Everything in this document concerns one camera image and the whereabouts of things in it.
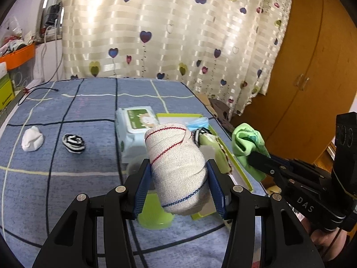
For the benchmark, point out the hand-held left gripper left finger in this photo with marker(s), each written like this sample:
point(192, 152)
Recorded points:
point(142, 189)

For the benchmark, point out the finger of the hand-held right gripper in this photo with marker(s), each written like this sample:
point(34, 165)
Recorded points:
point(262, 162)

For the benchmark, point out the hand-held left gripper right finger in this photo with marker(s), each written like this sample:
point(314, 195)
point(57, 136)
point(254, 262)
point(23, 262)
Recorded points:
point(216, 189)

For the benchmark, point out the light green sock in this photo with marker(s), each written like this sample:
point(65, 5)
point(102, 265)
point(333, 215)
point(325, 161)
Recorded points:
point(246, 145)

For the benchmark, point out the green rimmed white tray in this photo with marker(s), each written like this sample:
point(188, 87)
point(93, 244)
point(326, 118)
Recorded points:
point(239, 178)

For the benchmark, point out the green sock with red trim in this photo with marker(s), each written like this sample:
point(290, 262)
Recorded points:
point(220, 153)

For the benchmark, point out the cream sock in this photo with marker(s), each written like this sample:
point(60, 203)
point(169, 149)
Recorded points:
point(178, 167)

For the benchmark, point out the small striped sock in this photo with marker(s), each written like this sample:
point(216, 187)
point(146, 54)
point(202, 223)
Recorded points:
point(201, 134)

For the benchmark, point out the black and white striped sock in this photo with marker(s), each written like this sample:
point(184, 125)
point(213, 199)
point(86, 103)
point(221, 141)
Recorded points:
point(74, 144)

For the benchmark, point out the person's right hand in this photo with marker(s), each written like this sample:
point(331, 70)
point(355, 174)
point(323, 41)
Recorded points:
point(326, 243)

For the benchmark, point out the green plastic cup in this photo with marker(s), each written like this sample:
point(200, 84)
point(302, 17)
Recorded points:
point(153, 217)

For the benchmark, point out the wet wipes pack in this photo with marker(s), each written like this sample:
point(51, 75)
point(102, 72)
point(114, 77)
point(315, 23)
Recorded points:
point(134, 128)

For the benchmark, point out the blue face mask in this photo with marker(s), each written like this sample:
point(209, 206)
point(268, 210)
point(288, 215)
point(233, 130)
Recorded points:
point(198, 122)

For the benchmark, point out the blue plaid blanket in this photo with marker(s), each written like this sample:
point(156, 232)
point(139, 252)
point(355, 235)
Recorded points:
point(83, 103)

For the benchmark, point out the wooden wardrobe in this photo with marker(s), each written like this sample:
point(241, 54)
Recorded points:
point(312, 61)

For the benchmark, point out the heart print curtain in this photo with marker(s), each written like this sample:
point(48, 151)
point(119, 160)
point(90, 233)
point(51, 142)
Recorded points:
point(173, 33)

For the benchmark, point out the green cardboard box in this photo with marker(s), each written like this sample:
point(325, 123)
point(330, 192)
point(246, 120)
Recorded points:
point(5, 92)

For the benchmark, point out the orange box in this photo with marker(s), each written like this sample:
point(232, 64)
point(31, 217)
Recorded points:
point(19, 57)

